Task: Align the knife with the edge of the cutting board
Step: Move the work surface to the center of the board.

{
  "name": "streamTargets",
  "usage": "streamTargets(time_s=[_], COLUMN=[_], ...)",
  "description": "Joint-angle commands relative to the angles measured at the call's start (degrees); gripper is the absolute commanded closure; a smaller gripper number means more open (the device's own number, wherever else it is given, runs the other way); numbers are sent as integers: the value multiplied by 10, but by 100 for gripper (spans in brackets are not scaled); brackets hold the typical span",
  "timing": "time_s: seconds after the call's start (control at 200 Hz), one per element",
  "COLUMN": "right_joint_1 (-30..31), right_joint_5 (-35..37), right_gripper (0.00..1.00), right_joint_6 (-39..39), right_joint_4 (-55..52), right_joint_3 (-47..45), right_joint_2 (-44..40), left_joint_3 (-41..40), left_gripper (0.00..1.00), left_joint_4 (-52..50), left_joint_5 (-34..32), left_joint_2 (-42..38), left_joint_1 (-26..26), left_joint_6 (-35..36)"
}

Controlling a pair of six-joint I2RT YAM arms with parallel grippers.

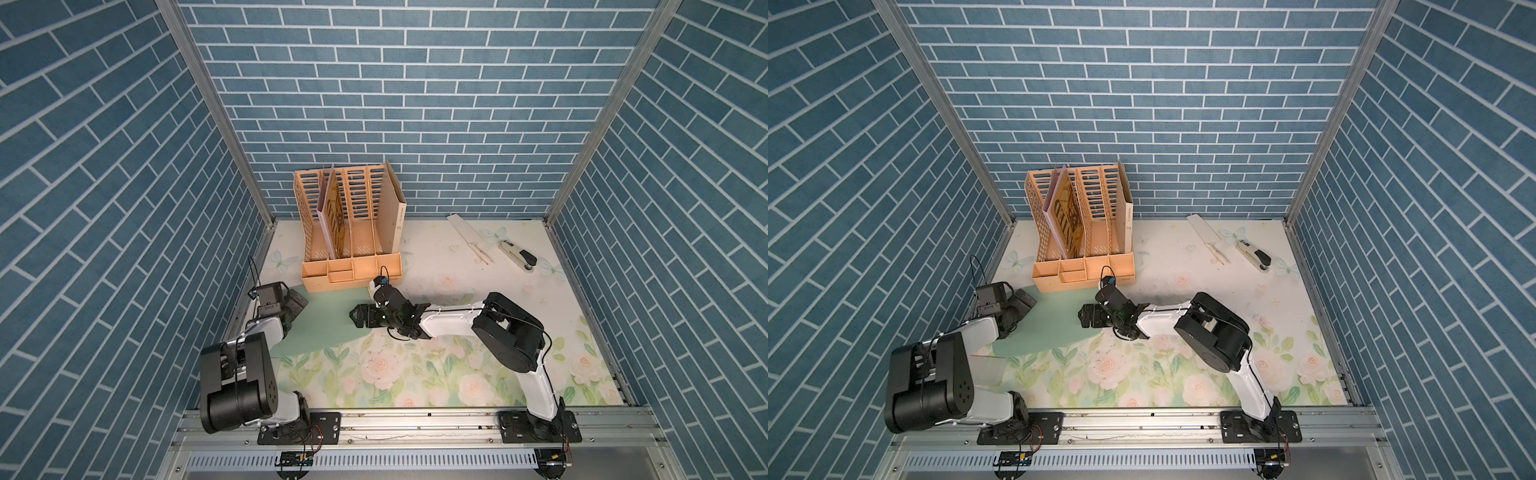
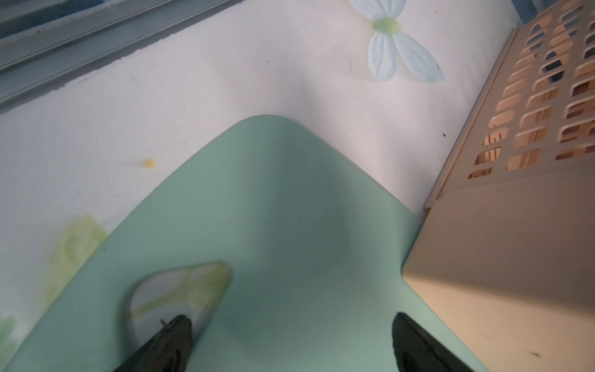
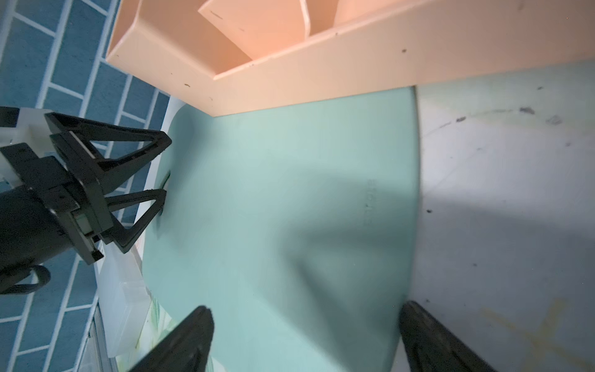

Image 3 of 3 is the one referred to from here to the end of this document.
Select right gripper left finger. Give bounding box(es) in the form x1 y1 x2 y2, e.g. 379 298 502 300
131 305 215 372

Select peach desk file organizer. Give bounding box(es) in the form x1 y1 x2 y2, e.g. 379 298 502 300
107 1 594 117

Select clear plastic box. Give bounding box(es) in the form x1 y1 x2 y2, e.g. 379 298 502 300
96 243 151 358

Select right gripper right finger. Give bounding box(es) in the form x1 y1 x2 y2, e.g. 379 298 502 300
399 301 495 372

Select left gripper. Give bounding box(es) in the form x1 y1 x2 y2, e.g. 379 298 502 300
0 111 173 266

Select green cutting board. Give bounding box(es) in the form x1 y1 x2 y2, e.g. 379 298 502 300
143 88 420 371

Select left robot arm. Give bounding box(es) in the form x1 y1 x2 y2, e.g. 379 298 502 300
1 107 171 295

